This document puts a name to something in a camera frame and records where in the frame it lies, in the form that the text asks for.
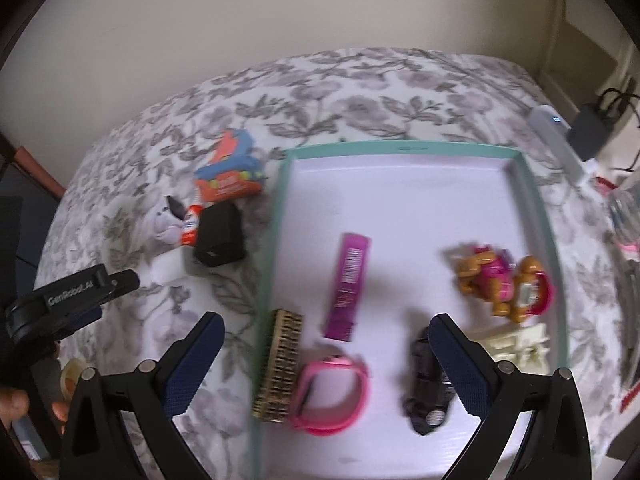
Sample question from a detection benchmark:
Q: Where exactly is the white charger block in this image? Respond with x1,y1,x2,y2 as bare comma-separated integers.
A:
149,246,191,284

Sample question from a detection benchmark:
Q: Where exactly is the teal rimmed white tray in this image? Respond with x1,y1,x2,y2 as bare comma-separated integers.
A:
251,140,574,480

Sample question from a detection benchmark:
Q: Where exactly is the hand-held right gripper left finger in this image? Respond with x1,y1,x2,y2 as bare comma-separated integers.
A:
59,311,226,480

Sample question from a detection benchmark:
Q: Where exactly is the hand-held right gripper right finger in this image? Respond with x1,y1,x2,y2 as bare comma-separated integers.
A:
426,313,594,480

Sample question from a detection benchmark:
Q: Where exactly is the pink smart band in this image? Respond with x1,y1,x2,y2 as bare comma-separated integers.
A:
291,354,371,436

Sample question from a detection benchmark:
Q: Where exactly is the black power adapter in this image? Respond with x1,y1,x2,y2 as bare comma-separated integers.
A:
569,102,619,162

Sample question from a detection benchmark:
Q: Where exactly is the dark cabinet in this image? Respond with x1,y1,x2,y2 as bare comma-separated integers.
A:
0,152,62,311

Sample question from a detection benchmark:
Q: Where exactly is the small red white toy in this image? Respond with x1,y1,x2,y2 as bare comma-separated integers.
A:
182,202,204,249

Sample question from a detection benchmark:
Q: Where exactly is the black toy car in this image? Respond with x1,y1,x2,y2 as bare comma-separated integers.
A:
402,326,457,436

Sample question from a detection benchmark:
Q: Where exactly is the white shelf rack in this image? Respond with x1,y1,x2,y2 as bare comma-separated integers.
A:
539,0,640,93

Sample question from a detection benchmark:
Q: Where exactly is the cream hair claw clip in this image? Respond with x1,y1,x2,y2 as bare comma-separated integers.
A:
474,323,554,374

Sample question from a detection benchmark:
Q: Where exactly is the clear plastic container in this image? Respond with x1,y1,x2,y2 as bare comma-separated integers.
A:
607,184,640,253

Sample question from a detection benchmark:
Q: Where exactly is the orange carrot knife toy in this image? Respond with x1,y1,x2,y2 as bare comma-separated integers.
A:
194,156,264,207

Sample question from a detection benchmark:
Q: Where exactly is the magenta rectangular packet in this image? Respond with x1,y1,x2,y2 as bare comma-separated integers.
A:
323,233,372,342

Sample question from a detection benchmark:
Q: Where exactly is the black slim device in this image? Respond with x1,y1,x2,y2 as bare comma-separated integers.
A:
619,255,640,392

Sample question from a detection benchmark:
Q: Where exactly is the person's left hand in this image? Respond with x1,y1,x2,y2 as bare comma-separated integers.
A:
0,387,70,437

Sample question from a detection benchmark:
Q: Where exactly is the white power strip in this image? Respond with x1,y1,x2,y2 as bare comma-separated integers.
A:
529,104,597,187

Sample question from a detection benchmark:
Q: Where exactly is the blue pink toy piece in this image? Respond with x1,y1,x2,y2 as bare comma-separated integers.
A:
212,129,254,163

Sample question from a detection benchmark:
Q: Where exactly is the black charger block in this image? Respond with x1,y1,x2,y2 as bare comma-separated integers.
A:
193,202,247,268

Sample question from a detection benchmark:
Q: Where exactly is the pink brown puppy toy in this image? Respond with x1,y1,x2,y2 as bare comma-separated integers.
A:
454,243,557,322

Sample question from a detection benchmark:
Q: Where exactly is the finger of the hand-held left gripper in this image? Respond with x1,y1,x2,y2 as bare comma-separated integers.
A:
100,268,141,307
54,307,104,343

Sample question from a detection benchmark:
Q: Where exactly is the black cable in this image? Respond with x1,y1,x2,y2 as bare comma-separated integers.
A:
596,76,640,172

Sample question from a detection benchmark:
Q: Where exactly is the gold perforated block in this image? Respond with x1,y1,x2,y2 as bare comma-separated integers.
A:
252,308,305,424

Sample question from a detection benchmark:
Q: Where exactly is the orange brown board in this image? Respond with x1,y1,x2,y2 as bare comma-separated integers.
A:
14,144,67,199

